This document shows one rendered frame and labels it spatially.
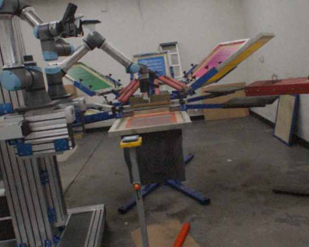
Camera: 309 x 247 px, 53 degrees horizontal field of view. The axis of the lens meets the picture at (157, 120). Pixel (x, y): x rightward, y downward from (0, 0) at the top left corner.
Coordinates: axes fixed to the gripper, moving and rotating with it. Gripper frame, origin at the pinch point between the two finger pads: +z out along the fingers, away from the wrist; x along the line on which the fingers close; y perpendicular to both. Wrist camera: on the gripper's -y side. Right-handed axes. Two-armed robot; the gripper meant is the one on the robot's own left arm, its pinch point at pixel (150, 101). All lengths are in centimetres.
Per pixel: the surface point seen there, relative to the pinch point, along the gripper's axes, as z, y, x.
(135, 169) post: 33, 11, 79
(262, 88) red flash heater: 1, -99, -1
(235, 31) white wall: -75, -180, -412
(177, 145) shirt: 28, -19, 51
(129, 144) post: 15, 12, 84
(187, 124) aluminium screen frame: 12, -26, 60
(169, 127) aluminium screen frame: 12, -14, 60
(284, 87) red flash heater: 0, -115, 8
